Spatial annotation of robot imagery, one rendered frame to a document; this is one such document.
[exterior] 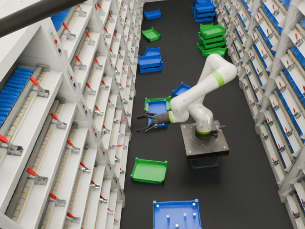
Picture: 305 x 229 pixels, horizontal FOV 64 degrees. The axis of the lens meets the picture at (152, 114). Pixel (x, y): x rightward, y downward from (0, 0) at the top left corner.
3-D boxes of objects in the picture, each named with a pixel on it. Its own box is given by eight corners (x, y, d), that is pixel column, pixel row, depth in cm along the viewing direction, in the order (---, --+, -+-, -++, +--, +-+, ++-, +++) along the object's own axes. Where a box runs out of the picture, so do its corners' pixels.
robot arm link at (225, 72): (230, 69, 183) (228, 57, 174) (241, 77, 174) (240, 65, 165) (209, 82, 182) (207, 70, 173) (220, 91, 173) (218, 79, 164)
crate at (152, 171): (167, 165, 230) (167, 160, 224) (164, 185, 216) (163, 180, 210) (137, 161, 236) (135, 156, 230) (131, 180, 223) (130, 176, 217)
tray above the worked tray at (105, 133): (116, 97, 211) (118, 86, 201) (106, 156, 169) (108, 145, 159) (93, 94, 208) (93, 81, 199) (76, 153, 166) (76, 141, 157)
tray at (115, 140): (121, 113, 225) (122, 105, 218) (112, 171, 182) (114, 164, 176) (99, 109, 222) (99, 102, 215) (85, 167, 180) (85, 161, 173)
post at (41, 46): (125, 196, 212) (45, 5, 95) (124, 207, 206) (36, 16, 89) (102, 197, 214) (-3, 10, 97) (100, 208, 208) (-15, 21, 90)
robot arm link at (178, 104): (219, 91, 174) (210, 82, 181) (218, 80, 165) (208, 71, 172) (176, 118, 172) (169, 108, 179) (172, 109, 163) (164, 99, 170)
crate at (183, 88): (203, 95, 290) (203, 90, 285) (193, 105, 281) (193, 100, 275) (182, 87, 306) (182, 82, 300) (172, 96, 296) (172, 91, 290)
